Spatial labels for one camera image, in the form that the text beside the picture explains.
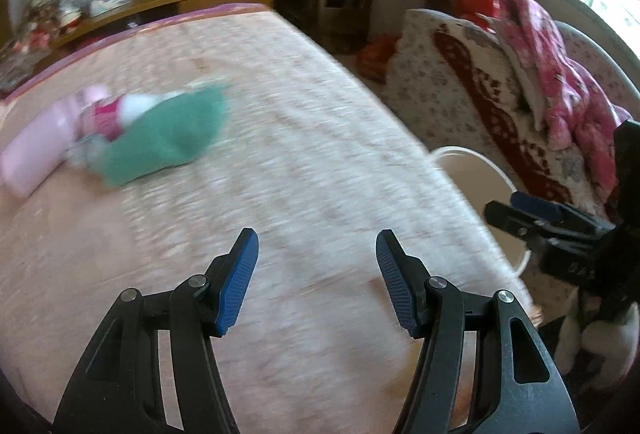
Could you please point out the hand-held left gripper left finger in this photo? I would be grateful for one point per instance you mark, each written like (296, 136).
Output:
(237, 279)

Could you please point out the pink white patterned sock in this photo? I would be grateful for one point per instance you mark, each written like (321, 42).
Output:
(107, 119)

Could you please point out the patterned sofa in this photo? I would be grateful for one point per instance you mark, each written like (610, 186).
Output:
(450, 79)

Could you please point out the pink quilted bedspread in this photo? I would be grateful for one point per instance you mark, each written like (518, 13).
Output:
(300, 154)

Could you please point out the pink floral quilt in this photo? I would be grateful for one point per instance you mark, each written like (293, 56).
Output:
(560, 79)

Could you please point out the white plastic bucket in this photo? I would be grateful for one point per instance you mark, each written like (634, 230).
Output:
(480, 174)

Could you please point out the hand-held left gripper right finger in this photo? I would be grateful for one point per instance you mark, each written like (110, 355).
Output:
(395, 279)

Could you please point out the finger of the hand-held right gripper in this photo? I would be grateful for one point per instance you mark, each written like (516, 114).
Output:
(505, 216)
(535, 206)

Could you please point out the green sock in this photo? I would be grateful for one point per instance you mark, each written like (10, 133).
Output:
(170, 134)

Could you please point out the red plastic bag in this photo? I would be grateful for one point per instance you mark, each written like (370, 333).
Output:
(377, 57)

